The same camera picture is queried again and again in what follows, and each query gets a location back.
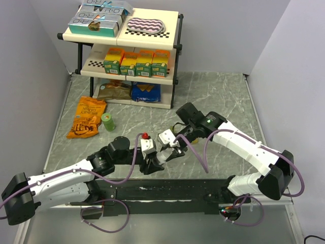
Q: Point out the orange honey dijon chip bag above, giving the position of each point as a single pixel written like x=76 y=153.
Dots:
x=87 y=118

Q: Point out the green orange carton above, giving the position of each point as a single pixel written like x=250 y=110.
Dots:
x=113 y=60
x=143 y=63
x=128 y=63
x=159 y=65

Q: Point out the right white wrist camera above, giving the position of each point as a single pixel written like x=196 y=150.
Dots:
x=167 y=138

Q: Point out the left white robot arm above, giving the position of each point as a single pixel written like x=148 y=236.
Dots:
x=23 y=195

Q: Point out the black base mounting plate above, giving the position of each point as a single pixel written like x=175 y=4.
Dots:
x=163 y=196

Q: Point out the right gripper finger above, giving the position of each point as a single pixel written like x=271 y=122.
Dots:
x=175 y=153
x=164 y=147

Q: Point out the blue chip bag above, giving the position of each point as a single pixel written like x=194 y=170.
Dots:
x=146 y=92

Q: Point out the teal snack box middle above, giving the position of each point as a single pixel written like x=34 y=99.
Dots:
x=101 y=16

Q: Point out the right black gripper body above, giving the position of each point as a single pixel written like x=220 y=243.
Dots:
x=189 y=132

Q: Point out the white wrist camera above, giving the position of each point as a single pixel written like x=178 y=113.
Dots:
x=147 y=144
x=167 y=138

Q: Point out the beige three-tier shelf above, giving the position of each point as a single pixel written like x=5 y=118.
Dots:
x=93 y=49

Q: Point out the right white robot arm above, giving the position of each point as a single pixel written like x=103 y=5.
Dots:
x=275 y=169

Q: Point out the wavy patterned pouch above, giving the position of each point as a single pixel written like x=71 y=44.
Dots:
x=148 y=26

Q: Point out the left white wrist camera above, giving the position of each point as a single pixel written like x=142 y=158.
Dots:
x=147 y=144

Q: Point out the teal snack box front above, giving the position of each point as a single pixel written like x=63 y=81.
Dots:
x=93 y=27

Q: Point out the dark white-capped pill bottle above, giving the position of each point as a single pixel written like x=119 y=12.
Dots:
x=162 y=156

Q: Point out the green cylindrical container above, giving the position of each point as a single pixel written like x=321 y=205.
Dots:
x=108 y=122

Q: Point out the green weekly pill organizer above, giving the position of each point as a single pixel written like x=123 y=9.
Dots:
x=173 y=129

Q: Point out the brown chip bag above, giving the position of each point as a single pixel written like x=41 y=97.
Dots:
x=114 y=90

